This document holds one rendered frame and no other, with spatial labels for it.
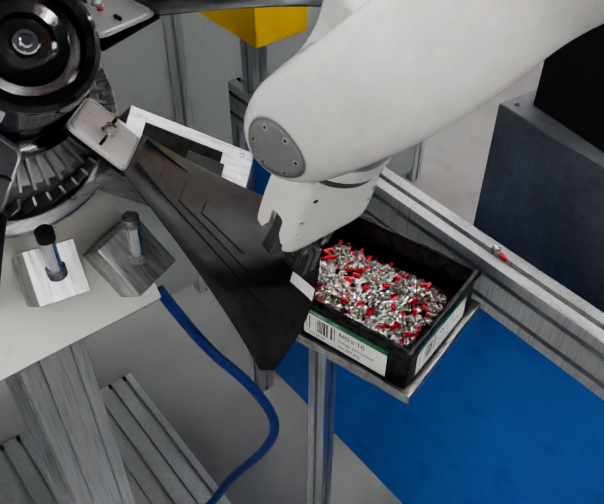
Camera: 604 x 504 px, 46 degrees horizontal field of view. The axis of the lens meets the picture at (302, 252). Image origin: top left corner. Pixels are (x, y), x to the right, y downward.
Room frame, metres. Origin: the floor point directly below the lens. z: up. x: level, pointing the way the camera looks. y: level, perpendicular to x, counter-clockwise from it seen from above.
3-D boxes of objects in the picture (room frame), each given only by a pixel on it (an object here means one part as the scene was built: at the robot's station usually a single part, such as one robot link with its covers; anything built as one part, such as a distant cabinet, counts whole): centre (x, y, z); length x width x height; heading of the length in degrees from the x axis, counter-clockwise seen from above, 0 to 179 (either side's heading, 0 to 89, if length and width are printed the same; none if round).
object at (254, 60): (1.09, 0.08, 0.92); 0.03 x 0.03 x 0.12; 39
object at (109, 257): (0.61, 0.20, 0.91); 0.12 x 0.08 x 0.12; 39
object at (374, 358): (0.62, -0.08, 0.84); 0.22 x 0.17 x 0.07; 53
